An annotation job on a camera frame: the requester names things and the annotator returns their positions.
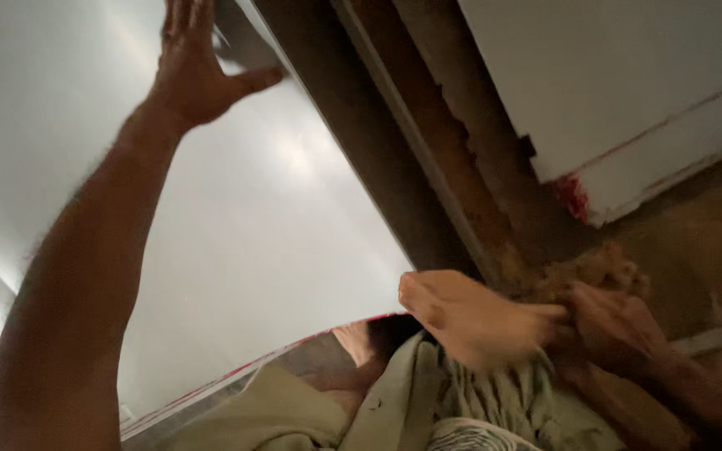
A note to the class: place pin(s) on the person's right fingers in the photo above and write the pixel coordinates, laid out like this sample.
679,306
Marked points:
590,304

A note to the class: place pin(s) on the patterned white garment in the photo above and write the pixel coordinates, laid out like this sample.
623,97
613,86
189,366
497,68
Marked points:
480,437

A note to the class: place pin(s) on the grey metal track strip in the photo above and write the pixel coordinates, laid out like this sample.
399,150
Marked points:
417,144

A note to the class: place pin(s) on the person's pale green shorts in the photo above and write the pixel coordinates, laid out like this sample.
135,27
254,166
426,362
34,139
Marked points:
398,407

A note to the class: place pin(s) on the white glossy door panel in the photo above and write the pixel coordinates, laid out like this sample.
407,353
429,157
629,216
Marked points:
261,219

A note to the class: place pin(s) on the person's right hand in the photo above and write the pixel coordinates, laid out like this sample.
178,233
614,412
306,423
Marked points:
611,326

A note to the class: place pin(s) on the brown wooden door frame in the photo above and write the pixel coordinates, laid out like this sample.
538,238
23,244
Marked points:
361,125

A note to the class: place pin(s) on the person's left hand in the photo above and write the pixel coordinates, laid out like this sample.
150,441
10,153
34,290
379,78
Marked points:
195,81

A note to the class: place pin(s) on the person's bare foot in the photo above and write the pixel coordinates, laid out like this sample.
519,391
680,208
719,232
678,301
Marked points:
467,316

